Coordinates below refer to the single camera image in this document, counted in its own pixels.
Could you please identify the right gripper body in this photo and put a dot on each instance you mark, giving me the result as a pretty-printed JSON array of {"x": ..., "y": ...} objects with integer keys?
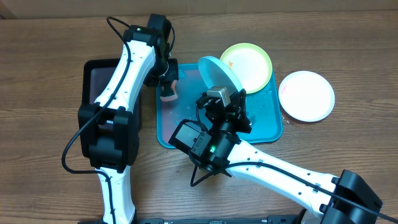
[{"x": 231, "y": 120}]

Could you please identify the light blue plate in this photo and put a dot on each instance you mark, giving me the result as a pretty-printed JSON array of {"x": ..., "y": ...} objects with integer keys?
[{"x": 216, "y": 73}]

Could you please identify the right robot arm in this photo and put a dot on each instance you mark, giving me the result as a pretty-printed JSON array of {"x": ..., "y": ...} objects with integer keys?
[{"x": 325, "y": 198}]

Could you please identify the green plate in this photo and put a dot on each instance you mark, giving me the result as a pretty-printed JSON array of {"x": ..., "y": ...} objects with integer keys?
[{"x": 250, "y": 63}]

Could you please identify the black rectangular tray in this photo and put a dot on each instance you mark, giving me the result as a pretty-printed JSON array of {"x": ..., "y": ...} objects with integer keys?
[{"x": 96, "y": 75}]

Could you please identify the teal serving tray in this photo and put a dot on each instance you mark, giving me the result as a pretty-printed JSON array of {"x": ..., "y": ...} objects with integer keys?
[{"x": 262, "y": 108}]

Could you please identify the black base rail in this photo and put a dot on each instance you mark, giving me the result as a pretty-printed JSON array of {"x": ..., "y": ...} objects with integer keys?
[{"x": 271, "y": 219}]

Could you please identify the white plate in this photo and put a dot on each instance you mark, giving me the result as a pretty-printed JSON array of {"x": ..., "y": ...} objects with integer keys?
[{"x": 306, "y": 96}]

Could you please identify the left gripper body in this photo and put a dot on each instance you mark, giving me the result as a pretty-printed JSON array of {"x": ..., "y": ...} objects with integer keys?
[{"x": 168, "y": 70}]

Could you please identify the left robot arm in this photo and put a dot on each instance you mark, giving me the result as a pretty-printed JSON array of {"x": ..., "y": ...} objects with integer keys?
[{"x": 107, "y": 127}]

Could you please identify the green and pink sponge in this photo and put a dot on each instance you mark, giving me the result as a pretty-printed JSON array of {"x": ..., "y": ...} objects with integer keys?
[{"x": 168, "y": 92}]

